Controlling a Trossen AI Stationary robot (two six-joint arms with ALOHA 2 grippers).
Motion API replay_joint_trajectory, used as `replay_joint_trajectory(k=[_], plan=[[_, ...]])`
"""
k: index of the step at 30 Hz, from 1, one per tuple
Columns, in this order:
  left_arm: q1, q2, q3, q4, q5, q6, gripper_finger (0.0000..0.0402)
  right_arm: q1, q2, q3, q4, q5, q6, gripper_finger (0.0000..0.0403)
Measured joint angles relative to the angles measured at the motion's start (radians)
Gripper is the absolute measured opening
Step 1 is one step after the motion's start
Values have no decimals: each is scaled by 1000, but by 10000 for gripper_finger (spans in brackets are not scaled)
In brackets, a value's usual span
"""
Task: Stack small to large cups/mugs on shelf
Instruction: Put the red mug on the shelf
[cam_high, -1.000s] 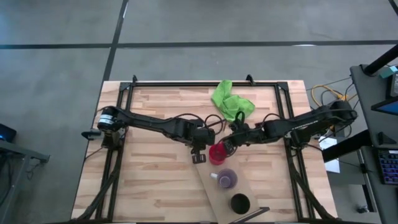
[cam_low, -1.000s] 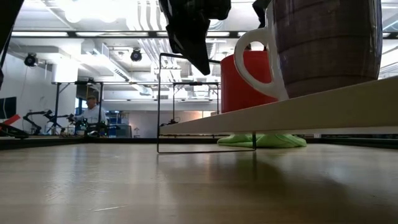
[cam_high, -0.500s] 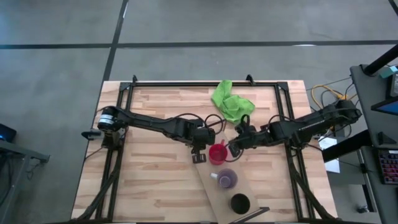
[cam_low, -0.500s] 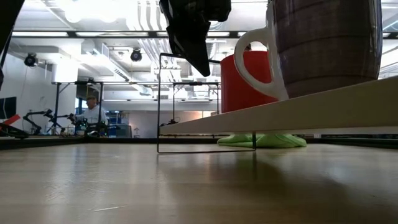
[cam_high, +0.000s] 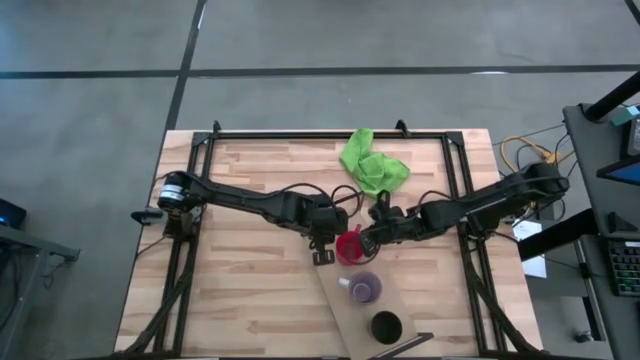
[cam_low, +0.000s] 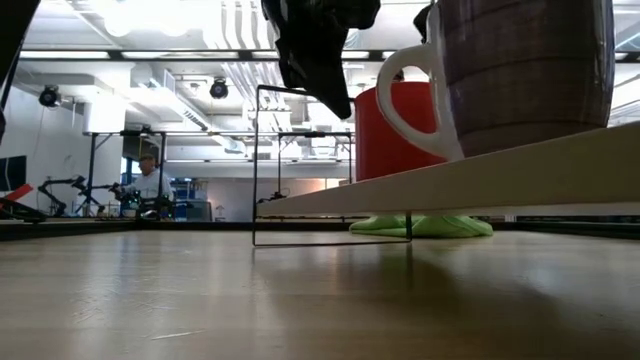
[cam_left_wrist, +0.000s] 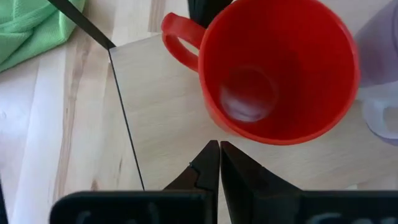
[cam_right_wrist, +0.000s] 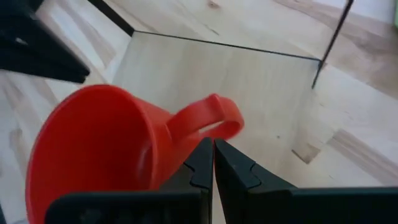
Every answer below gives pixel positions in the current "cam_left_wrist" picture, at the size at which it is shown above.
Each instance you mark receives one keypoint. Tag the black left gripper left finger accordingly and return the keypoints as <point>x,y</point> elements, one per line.
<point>205,168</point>

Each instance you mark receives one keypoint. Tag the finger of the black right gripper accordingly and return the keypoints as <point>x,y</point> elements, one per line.
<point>199,11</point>
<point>219,11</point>

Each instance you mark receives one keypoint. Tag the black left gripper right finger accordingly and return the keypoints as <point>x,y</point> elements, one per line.
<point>248,186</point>

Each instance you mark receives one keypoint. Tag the red plastic mug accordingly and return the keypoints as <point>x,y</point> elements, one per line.
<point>280,46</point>

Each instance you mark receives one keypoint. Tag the pale purple plastic cup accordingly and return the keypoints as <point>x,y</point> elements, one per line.
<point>379,46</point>

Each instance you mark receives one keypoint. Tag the wooden board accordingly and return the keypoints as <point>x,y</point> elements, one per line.
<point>161,109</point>

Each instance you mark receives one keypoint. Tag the green microfibre cloth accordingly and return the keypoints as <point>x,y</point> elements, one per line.
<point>28,28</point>

